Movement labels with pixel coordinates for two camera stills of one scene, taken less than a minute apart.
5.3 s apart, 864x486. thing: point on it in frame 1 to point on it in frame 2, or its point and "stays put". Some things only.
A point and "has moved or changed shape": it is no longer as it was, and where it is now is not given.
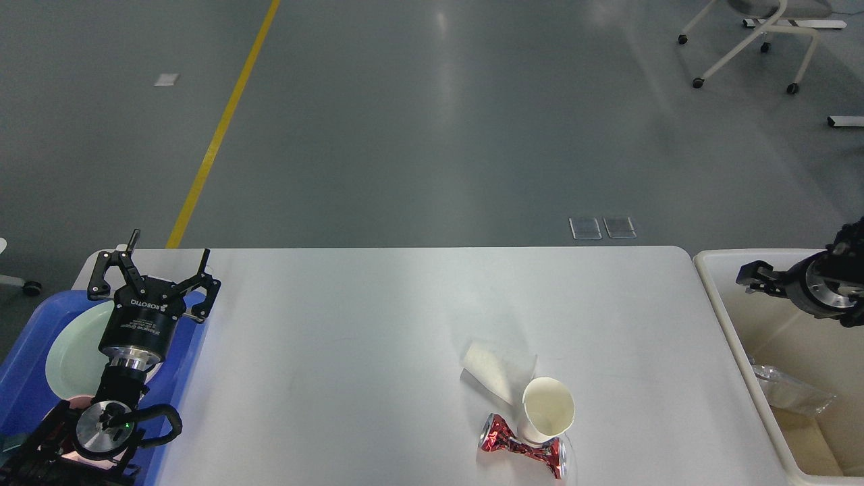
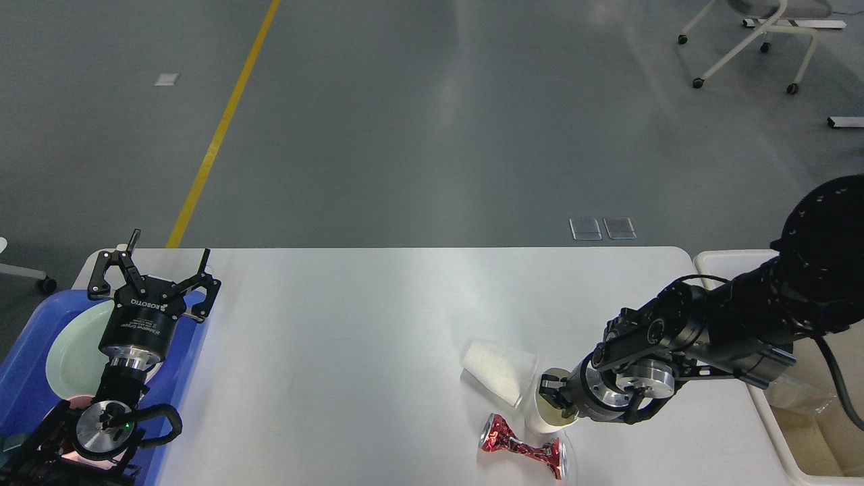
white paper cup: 547,411 has moved or changed shape
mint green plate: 76,366 stays put
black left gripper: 142,323 stays put
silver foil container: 785,391 stays put
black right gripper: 759,277 to 626,394
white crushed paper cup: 505,374 stays put
